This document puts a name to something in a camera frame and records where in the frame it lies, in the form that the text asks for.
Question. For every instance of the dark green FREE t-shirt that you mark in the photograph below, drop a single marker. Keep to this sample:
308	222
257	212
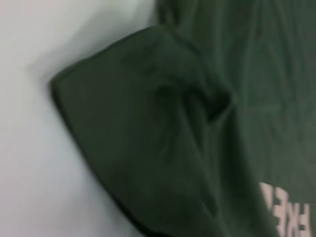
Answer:
172	123

